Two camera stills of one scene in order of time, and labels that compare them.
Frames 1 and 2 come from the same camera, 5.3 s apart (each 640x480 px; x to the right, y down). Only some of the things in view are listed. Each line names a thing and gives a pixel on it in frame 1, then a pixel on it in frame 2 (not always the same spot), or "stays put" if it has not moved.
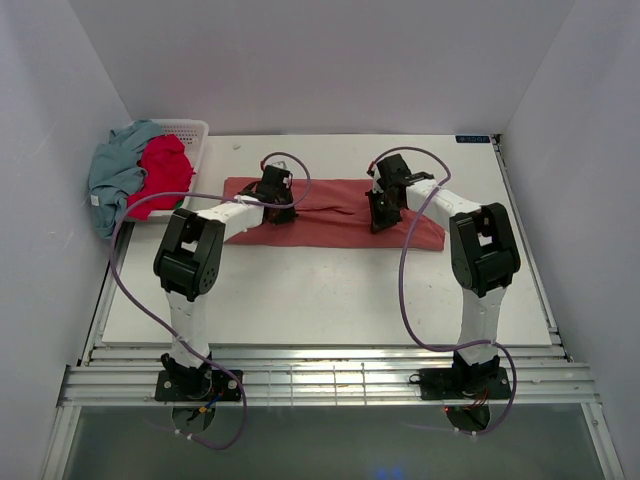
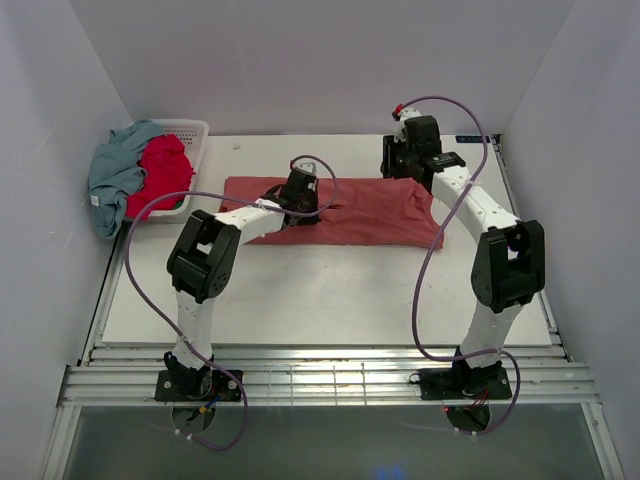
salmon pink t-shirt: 334,213 stays put
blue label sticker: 473,139 stays put
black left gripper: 285,218 → 308,220
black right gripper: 380,222 → 389,148
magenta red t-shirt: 167,169 stays put
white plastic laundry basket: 194,135 stays put
